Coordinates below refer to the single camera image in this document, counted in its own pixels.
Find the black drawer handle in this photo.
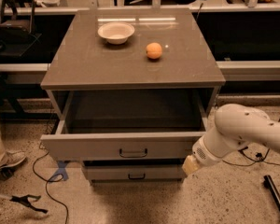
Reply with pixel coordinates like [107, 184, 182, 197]
[119, 148, 147, 159]
[128, 174, 146, 180]

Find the black floor cable left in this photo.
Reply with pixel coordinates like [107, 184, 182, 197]
[32, 151, 70, 224]

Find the black chair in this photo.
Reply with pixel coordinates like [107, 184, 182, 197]
[0, 0, 39, 57]

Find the black bar on floor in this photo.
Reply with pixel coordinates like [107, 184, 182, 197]
[263, 175, 280, 212]

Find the white paper bowl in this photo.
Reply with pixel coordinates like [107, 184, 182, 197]
[98, 21, 134, 45]

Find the black top drawer handle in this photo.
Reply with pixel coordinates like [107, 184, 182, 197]
[119, 148, 147, 159]

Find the blue tape on floor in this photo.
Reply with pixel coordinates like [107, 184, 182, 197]
[49, 161, 68, 183]

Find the grey drawer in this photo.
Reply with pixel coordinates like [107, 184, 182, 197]
[82, 159, 186, 183]
[41, 89, 206, 161]

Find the orange fruit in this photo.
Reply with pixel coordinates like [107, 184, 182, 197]
[146, 43, 162, 60]

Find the black grabber tool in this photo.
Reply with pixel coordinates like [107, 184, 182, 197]
[0, 193, 48, 214]

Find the black lower drawer handle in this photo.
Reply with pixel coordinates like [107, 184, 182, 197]
[128, 174, 146, 180]

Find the grey sneaker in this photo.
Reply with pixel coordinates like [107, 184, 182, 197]
[0, 151, 26, 170]

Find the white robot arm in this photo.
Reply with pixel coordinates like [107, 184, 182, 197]
[182, 104, 280, 175]

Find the black floor cable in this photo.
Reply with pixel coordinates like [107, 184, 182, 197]
[222, 100, 280, 169]
[32, 151, 70, 224]

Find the grey top drawer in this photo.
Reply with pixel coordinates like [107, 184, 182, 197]
[41, 89, 206, 161]

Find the grey lower drawer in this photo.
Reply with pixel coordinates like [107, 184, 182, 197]
[82, 159, 186, 183]

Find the grey drawer cabinet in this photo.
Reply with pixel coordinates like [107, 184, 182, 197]
[40, 7, 227, 185]

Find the black floor cable right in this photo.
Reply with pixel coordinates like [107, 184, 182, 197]
[222, 100, 280, 169]

